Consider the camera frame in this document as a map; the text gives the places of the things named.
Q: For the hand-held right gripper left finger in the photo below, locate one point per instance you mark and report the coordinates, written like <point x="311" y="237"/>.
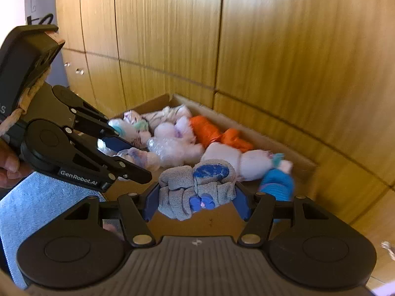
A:
<point x="151" y="202"/>

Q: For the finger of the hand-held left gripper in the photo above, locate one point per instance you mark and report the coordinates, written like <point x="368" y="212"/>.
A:
<point x="123" y="168"/>
<point x="115" y="143"/>

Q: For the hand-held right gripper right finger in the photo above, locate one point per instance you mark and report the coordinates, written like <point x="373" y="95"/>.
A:
<point x="242" y="203"/>

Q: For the plastic-wrapped white sock bundle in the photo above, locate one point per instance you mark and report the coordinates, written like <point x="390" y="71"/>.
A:
<point x="145" y="158"/>

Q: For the brown cardboard box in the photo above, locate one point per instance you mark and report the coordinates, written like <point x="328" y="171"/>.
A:
<point x="213" y="226"/>

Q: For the grey sock bundle blue patches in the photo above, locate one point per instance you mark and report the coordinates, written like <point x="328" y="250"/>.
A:
<point x="191" y="191"/>

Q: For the person's left hand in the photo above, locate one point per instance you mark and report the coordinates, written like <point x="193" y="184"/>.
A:
<point x="9" y="166"/>

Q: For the white mint sock bundle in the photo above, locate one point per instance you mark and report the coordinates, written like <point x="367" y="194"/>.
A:
<point x="129" y="131"/>

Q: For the white multicolour sock bundle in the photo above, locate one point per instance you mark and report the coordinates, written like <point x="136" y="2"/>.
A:
<point x="132" y="117"/>

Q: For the plain white sock bundle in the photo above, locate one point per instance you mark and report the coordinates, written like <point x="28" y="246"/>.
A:
<point x="234" y="160"/>

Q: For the blue cloth mat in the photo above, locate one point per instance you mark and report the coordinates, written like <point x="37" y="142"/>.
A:
<point x="46" y="197"/>

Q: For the white purple sock bundle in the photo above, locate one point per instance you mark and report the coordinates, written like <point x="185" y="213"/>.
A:
<point x="176" y="141"/>

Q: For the white striped sock bundle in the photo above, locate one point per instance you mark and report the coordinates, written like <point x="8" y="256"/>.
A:
<point x="168" y="114"/>

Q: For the orange sock bundle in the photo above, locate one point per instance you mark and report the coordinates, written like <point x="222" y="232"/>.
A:
<point x="236" y="140"/>
<point x="203" y="131"/>

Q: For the white printed panel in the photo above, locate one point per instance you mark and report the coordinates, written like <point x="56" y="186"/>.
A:
<point x="38" y="0"/>

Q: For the wooden wardrobe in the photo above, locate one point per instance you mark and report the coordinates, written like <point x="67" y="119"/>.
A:
<point x="277" y="52"/>

